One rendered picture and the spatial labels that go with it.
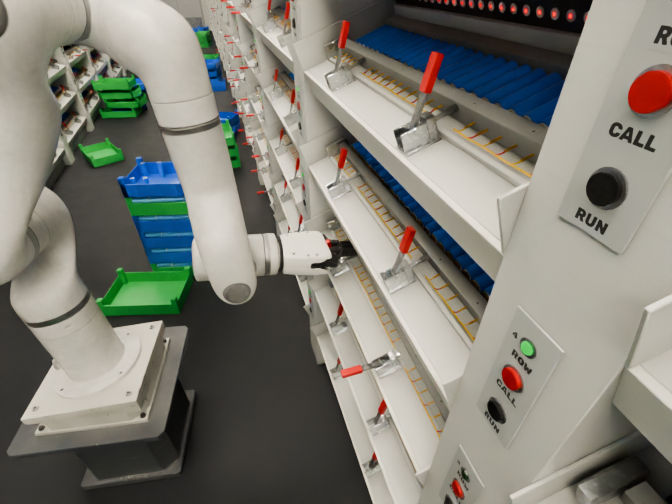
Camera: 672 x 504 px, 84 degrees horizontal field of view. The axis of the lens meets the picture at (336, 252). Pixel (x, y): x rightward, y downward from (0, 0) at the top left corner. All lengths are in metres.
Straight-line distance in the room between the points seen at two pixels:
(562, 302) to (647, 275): 0.05
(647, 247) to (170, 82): 0.54
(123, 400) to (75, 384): 0.13
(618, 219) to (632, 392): 0.09
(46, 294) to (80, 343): 0.13
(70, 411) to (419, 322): 0.77
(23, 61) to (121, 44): 0.11
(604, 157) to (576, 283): 0.07
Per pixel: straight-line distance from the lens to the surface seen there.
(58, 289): 0.88
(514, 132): 0.36
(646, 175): 0.21
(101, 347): 0.97
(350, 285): 0.79
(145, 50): 0.59
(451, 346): 0.45
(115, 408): 0.97
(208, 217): 0.63
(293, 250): 0.74
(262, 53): 1.50
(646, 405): 0.25
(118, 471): 1.25
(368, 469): 1.01
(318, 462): 1.18
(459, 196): 0.33
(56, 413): 1.02
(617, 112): 0.21
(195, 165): 0.62
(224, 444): 1.24
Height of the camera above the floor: 1.09
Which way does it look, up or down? 37 degrees down
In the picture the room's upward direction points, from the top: straight up
